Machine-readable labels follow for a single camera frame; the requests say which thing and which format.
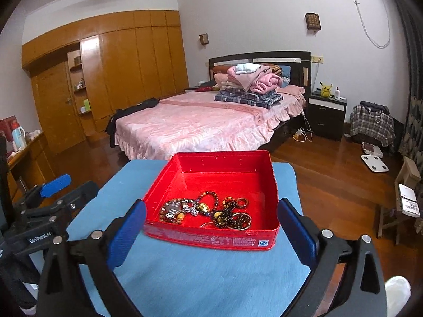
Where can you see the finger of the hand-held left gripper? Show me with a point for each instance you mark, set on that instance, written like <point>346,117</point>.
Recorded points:
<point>82,195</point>
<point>56,185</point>

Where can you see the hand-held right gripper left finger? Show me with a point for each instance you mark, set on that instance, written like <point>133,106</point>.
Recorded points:
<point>127,234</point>

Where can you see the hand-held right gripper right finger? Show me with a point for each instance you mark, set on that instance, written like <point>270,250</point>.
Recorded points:
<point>297,237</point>

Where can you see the silver metal wristwatch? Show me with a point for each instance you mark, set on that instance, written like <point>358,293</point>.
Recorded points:
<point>172,210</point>

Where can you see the silver bangle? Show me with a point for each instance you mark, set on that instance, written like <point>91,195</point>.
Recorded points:
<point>206,225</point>

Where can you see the red tin box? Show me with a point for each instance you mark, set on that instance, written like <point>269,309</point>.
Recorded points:
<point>214,178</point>

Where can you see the wooden desk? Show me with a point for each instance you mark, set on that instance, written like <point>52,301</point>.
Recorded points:
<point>33,165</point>

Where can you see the light blue thermos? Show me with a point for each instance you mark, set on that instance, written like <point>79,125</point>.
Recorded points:
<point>18,137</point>

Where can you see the green box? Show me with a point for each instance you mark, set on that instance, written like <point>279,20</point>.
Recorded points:
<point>86,105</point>

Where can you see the black garment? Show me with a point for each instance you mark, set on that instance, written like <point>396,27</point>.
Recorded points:
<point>132,110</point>

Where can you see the white bathroom scale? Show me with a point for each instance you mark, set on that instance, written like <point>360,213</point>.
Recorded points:
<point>374,163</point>

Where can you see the white fuzzy slipper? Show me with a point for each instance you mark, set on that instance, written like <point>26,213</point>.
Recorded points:
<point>398,294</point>

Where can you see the flat box on floor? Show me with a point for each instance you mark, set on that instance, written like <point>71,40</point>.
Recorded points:
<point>371,148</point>

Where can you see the white booklet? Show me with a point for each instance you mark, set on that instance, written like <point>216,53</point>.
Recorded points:
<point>409,201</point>

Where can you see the black white nightstand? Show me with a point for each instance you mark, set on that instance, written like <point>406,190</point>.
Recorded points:
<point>327,119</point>

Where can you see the wooden stool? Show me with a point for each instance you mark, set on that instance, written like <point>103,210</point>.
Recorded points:
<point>409,171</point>

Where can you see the bed with pink cover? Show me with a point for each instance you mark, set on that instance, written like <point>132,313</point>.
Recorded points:
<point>198,122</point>

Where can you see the plaid bag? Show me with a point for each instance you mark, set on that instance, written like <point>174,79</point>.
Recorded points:
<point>371,125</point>

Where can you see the wooden wardrobe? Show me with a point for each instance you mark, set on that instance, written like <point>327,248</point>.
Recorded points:
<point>132,66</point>

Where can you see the plaid folded blanket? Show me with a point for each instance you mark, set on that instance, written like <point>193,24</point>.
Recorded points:
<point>244,99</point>

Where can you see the white bottle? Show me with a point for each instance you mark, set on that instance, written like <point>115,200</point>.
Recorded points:
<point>337,94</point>

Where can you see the yellow plush toy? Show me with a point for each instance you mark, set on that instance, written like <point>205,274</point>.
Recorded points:
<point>326,89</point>

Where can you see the red cloth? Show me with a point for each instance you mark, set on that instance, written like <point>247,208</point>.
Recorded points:
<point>203,88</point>

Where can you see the pink folded clothes pile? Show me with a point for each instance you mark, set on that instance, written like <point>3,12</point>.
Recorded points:
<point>261,79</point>

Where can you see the dark wooden headboard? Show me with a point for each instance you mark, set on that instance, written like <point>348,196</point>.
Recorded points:
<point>297,59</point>

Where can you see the dark patterned curtain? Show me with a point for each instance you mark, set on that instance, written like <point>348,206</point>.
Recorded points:
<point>413,72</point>

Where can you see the wall socket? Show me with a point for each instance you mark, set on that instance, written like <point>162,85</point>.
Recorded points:
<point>317,59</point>

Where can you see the small wooden wall lamp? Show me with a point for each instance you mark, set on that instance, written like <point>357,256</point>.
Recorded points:
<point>204,39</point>

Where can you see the large wooden wall lamp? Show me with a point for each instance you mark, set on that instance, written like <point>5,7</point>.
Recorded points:
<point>312,21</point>

